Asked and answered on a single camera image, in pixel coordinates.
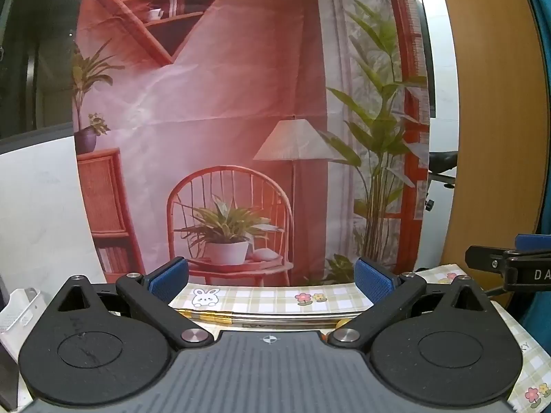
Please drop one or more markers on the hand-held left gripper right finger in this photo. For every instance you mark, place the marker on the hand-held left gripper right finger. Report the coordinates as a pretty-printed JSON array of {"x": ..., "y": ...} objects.
[{"x": 372, "y": 277}]

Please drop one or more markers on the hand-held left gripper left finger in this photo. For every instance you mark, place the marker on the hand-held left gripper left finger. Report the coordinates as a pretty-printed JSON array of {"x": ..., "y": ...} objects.
[{"x": 170, "y": 277}]

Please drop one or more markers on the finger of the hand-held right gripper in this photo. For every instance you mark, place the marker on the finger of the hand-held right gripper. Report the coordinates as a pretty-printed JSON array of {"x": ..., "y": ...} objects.
[
  {"x": 533, "y": 242},
  {"x": 482, "y": 258}
]

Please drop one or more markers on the checked bunny print tablecloth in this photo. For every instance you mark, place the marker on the checked bunny print tablecloth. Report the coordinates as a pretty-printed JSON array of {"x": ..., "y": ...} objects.
[{"x": 258, "y": 297}]

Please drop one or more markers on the silver metal rod gold end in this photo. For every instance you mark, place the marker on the silver metal rod gold end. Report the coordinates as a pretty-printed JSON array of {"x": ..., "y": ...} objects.
[{"x": 280, "y": 316}]

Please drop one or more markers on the black office chair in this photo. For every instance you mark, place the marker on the black office chair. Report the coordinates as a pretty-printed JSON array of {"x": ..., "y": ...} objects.
[{"x": 443, "y": 159}]

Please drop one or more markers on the white board panel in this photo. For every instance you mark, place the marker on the white board panel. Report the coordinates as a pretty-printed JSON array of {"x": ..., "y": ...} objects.
[{"x": 38, "y": 202}]

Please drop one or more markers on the white plastic basket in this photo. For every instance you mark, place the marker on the white plastic basket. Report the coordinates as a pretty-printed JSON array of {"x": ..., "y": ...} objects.
[{"x": 19, "y": 309}]

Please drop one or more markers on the wooden board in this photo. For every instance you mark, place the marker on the wooden board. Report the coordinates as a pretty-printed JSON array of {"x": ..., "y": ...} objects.
[{"x": 486, "y": 94}]

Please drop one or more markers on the printed room scene wall poster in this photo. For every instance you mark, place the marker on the printed room scene wall poster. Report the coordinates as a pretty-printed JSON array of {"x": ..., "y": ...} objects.
[{"x": 258, "y": 94}]

